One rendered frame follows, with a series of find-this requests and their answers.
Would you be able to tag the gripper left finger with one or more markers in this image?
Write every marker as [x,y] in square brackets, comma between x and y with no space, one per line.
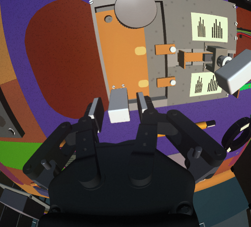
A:
[49,152]

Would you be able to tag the yellow marker pen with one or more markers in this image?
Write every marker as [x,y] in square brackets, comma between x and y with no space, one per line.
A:
[204,124]

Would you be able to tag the grey T-bar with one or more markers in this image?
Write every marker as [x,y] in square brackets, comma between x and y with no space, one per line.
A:
[235,72]

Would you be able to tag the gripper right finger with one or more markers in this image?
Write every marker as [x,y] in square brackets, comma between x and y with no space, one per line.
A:
[196,140]

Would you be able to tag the dark equipment box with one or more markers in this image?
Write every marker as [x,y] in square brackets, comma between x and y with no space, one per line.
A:
[17,203]

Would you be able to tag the grey base plate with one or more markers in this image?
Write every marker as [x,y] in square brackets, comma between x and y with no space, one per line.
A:
[7,121]

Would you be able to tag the orange test link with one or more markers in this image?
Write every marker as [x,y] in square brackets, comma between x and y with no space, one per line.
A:
[193,57]

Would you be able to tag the grey round clamp knob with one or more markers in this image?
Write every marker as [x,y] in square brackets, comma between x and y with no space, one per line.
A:
[135,8]

